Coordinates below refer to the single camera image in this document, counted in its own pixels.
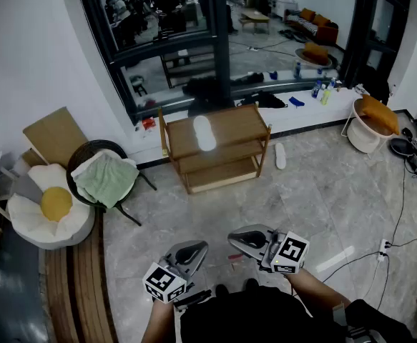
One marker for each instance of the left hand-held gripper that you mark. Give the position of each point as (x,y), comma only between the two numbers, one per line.
(163,281)

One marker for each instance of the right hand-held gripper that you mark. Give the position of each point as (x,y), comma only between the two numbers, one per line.
(290,250)

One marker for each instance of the white slipper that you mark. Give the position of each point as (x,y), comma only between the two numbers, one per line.
(204,132)
(280,155)

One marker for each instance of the person's right forearm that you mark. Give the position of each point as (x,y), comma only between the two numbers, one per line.
(312,291)

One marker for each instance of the person's left forearm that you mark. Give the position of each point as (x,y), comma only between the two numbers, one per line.
(156,323)

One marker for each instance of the person's right black shoe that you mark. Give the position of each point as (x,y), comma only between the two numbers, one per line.
(251,285)

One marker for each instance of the person's black-clothed body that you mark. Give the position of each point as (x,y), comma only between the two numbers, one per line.
(251,316)

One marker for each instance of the curved wooden platform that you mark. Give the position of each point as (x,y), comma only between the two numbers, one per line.
(83,281)

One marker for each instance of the green knitted blanket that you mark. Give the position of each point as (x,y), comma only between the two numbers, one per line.
(108,181)

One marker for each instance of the wooden shoe rack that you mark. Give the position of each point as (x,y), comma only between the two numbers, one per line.
(236,123)

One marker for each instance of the white power strip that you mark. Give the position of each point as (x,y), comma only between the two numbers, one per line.
(383,250)

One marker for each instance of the black jacket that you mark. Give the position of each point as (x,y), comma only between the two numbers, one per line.
(208,106)

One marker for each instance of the red packet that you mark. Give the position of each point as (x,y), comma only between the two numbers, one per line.
(148,123)

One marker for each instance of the white flower-shaped cushion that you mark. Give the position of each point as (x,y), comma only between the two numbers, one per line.
(56,204)

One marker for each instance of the blue cloth item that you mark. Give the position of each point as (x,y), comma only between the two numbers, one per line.
(295,102)

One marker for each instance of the black rattan chair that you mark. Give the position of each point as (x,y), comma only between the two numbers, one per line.
(76,155)

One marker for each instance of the white basket with orange cushion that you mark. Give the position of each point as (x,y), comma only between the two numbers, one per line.
(351,114)

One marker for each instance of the yellow-green bottle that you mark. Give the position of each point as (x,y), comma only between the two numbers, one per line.
(325,96)

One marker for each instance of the blue-labelled water bottle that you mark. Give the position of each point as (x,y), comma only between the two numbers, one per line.
(315,89)

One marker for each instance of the grey flat panel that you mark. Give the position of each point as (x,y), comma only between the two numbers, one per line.
(25,188)

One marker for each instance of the small clear bottle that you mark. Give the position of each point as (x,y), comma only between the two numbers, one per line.
(332,83)

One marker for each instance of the black round pan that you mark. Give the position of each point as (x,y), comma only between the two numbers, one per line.
(401,146)

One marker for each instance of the brown cardboard sheet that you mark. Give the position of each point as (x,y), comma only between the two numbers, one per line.
(54,134)

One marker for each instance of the dark glossy panel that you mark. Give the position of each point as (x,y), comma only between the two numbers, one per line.
(8,291)

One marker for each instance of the orange cushion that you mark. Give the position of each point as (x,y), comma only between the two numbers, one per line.
(381,114)

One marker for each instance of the black backpack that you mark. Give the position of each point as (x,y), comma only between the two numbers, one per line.
(378,89)

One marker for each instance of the black window frame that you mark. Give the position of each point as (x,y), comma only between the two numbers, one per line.
(220,48)

